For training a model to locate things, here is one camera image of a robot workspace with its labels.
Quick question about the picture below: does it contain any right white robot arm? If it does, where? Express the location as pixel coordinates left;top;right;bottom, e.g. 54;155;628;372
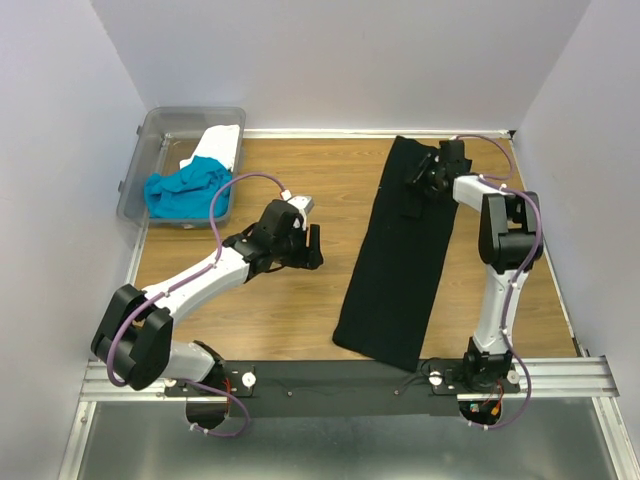
405;152;543;392

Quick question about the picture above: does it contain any clear plastic storage bin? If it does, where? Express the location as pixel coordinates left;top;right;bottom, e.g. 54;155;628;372
117;107;246;228

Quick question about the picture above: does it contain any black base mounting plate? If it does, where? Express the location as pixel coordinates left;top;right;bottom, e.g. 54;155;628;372
164;358;521;426

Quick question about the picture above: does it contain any aluminium frame rail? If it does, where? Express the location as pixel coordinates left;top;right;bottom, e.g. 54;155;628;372
61;342;621;479

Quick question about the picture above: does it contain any teal t shirt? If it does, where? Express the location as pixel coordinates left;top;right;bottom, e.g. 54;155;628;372
143;156;232;219

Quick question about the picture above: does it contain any black t shirt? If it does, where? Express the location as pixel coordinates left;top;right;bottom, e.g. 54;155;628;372
332;136;458;371

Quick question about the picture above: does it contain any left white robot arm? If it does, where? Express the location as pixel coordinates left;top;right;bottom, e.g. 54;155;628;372
91;196;323;395

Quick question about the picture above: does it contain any white t shirt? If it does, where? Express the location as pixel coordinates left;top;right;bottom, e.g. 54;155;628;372
179;124;241;171

